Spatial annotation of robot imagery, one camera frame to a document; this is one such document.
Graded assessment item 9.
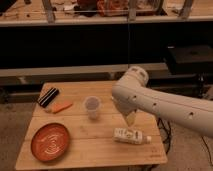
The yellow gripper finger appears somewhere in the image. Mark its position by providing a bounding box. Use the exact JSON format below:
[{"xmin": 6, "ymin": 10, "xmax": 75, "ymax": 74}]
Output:
[{"xmin": 125, "ymin": 112, "xmax": 136, "ymax": 126}]

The orange ceramic bowl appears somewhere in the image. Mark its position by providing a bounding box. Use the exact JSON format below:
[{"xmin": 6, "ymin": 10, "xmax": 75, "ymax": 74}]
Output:
[{"xmin": 31, "ymin": 123, "xmax": 70, "ymax": 162}]

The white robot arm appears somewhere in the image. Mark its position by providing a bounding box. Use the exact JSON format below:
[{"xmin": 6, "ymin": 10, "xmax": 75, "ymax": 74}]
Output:
[{"xmin": 112, "ymin": 66, "xmax": 213, "ymax": 138}]

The white plastic bottle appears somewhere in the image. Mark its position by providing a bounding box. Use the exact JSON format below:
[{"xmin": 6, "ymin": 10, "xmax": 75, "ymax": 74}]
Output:
[{"xmin": 113, "ymin": 128, "xmax": 152, "ymax": 145}]

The wooden table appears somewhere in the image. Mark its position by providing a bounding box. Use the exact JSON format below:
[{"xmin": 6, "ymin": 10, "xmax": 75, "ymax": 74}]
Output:
[{"xmin": 15, "ymin": 81, "xmax": 167, "ymax": 171}]

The orange carrot toy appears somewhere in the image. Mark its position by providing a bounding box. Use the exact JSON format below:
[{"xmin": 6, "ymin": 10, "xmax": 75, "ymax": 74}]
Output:
[{"xmin": 45, "ymin": 102, "xmax": 73, "ymax": 114}]

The black box on shelf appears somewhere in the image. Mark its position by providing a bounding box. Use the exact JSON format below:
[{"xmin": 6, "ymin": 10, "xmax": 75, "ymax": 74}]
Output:
[{"xmin": 165, "ymin": 45, "xmax": 213, "ymax": 75}]

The black white striped block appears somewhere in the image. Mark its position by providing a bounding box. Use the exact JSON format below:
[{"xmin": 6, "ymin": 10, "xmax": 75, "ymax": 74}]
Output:
[{"xmin": 37, "ymin": 87, "xmax": 59, "ymax": 108}]

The black cable on floor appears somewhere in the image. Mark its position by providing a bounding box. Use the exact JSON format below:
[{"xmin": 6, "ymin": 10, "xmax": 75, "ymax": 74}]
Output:
[{"xmin": 199, "ymin": 134, "xmax": 213, "ymax": 168}]

